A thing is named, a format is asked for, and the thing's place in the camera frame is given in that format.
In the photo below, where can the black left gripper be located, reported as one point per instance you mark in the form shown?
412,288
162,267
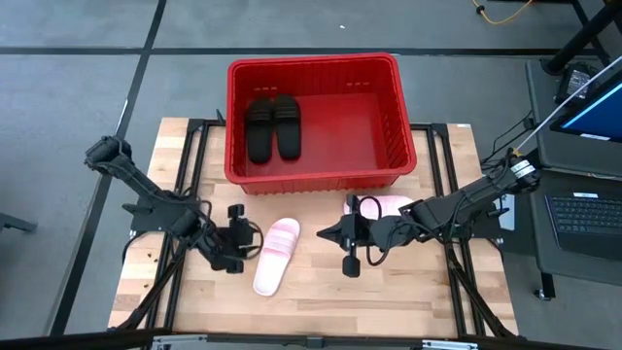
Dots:
234,243

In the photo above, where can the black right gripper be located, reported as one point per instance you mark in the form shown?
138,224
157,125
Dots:
374,232

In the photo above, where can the pink slide sandal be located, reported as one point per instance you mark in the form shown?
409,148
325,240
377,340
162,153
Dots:
274,257
389,203

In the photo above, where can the black slide sandal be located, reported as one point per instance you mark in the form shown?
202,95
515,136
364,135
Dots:
259,131
287,127

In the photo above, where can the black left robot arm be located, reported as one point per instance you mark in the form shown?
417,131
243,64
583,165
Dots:
146,187

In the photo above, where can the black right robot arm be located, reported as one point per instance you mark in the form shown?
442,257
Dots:
466,199

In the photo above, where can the red plastic bin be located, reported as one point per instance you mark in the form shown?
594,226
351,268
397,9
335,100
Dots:
350,136

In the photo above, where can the white paper sheet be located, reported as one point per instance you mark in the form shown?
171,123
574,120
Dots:
508,220

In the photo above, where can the black laptop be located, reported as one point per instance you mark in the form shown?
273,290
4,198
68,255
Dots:
588,219

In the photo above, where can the black power adapter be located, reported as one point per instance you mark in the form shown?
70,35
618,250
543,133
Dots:
576,80

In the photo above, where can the blue-lit monitor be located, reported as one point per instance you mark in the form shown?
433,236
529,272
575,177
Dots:
600,114

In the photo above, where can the black stand leg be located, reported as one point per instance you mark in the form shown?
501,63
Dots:
578,41

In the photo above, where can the black aluminium table frame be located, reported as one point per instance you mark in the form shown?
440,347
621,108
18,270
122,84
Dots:
194,125
441,131

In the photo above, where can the black front frame beam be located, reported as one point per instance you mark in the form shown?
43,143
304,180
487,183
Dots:
73,343

